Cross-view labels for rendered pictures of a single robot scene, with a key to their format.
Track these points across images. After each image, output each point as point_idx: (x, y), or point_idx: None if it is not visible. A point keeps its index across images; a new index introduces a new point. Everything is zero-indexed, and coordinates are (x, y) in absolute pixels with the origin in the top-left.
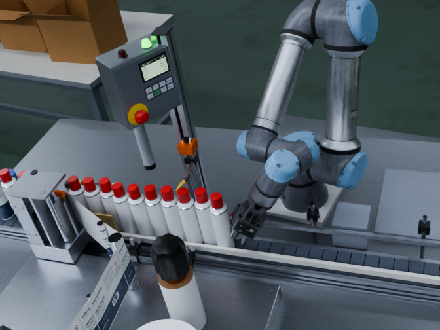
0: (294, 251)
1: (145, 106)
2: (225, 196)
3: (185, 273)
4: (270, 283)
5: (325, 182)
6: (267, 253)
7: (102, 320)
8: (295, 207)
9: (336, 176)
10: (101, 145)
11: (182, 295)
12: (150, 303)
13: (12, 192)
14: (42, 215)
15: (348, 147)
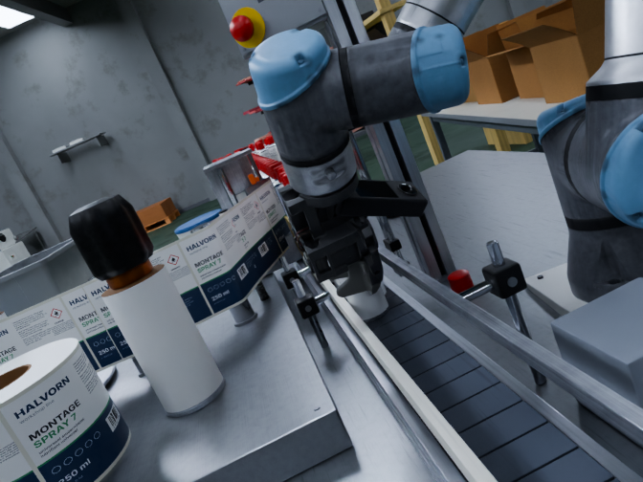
0: (443, 360)
1: (257, 12)
2: (509, 251)
3: (109, 272)
4: (374, 410)
5: (599, 205)
6: (370, 335)
7: (119, 330)
8: (574, 283)
9: (597, 176)
10: (464, 175)
11: (114, 316)
12: (218, 350)
13: (207, 165)
14: (225, 201)
15: (637, 72)
